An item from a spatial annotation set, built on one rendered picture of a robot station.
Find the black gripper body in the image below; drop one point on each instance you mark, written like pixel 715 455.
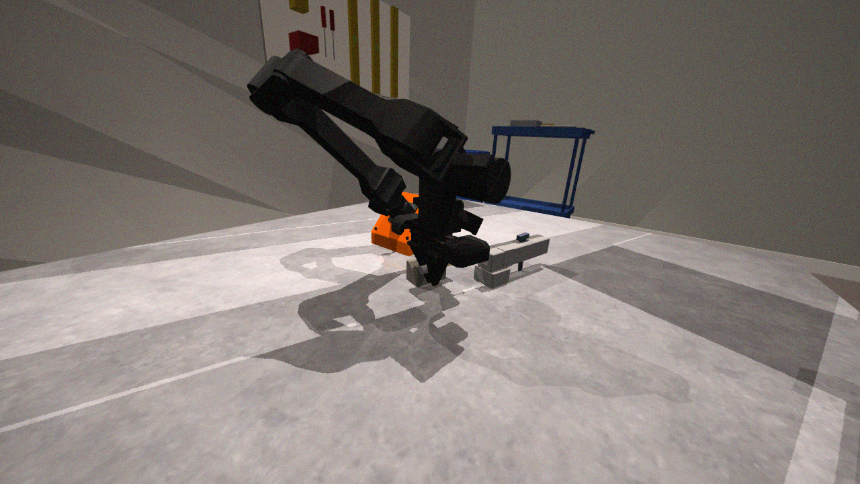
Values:
pixel 435 223

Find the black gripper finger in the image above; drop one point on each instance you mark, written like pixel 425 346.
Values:
pixel 418 251
pixel 435 265

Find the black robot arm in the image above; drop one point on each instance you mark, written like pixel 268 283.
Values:
pixel 295 89

